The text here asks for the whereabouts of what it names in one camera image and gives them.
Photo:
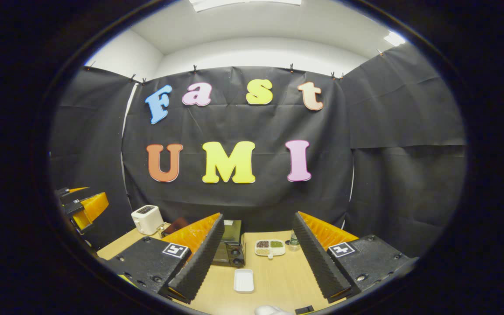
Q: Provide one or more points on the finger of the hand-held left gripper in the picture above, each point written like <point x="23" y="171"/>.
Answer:
<point x="92" y="208"/>
<point x="66" y="195"/>

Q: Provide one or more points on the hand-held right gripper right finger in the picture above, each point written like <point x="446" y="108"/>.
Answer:
<point x="320" y="262"/>

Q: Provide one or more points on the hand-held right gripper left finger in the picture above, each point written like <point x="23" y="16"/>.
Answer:
<point x="197" y="264"/>

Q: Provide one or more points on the black electric oven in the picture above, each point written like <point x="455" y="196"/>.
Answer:
<point x="230" y="251"/>

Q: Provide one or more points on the clear plastic water bottle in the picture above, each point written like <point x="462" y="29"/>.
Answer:
<point x="294" y="241"/>

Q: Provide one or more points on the white rectangular container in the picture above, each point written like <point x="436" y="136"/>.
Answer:
<point x="243" y="280"/>

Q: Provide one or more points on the black table edge clamp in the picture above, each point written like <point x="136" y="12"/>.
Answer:
<point x="304" y="309"/>

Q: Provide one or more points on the white divided snack tray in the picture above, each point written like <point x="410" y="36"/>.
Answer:
<point x="269" y="247"/>

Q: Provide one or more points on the white toaster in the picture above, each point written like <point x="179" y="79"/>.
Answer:
<point x="147" y="218"/>

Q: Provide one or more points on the small ceiling light panel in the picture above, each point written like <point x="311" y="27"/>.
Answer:
<point x="394" y="38"/>

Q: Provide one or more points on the large ceiling light panel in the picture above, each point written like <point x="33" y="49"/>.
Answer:
<point x="243" y="3"/>

